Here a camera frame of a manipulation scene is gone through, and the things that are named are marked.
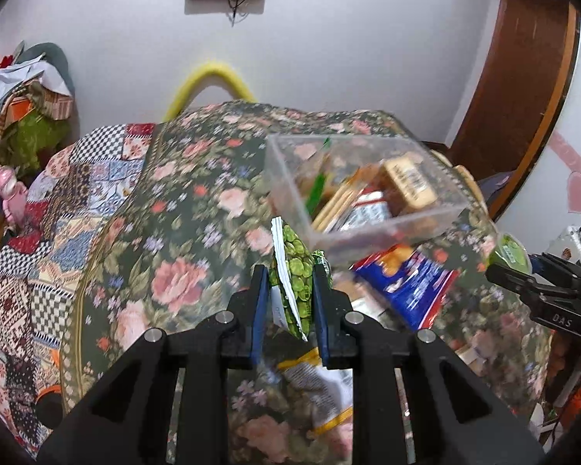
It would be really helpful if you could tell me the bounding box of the pile of clothes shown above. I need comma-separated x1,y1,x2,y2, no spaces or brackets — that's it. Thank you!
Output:
0,48,74,177

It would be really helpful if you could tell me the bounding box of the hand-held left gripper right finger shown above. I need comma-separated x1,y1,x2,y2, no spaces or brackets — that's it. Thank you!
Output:
312,262,548,465

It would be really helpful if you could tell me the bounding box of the clear plastic container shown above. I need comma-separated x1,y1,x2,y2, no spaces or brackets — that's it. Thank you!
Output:
264,133,468,258

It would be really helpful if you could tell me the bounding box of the green jelly cup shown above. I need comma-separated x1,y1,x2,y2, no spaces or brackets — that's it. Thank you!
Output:
486,233,531,273

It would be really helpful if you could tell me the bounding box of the beige cake packet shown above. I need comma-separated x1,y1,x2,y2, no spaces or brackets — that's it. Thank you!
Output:
383,152,439,215

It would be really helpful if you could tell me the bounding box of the yellow foam tube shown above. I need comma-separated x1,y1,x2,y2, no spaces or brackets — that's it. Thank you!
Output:
162,60,258,123

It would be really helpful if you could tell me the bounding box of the brown wooden door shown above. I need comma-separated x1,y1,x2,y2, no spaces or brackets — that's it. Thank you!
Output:
448,0,581,220

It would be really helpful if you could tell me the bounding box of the silver yellow-edged snack packet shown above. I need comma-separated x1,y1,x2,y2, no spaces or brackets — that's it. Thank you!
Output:
276,348,355,437

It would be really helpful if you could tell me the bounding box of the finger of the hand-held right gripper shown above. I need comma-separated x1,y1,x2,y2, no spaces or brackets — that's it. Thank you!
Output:
529,251,581,278
485,262,581,302

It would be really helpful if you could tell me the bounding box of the red snack packet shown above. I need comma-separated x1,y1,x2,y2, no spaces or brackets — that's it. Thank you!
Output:
339,191,394,231

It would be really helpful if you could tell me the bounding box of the green pea snack packet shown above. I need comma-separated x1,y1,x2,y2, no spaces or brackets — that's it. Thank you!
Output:
270,217,328,343

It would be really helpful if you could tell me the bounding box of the grey-green chair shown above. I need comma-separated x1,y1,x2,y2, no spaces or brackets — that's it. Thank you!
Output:
22,43,74,100

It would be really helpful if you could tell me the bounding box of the patchwork quilt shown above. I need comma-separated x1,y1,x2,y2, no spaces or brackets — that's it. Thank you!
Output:
0,123,158,452

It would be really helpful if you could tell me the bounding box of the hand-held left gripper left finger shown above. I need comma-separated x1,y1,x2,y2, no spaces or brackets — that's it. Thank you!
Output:
36,264,272,465

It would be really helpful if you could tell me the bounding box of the pink toy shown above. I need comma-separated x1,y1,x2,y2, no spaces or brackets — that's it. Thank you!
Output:
0,165,30,226

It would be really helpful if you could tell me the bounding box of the sandwich cracker packet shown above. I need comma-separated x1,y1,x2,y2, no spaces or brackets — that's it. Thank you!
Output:
315,169,365,231

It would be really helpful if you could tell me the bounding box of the green-edged snack packet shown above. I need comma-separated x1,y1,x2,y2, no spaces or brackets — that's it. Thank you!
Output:
307,138,333,215

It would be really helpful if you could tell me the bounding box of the blue snack packet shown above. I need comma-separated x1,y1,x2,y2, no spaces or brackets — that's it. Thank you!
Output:
352,246,462,333

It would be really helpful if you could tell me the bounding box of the dark floral blanket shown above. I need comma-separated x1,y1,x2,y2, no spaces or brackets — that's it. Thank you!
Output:
60,99,562,465

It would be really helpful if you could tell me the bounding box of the clear bag of orange snacks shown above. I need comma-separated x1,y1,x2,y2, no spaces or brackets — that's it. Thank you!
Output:
546,339,581,400

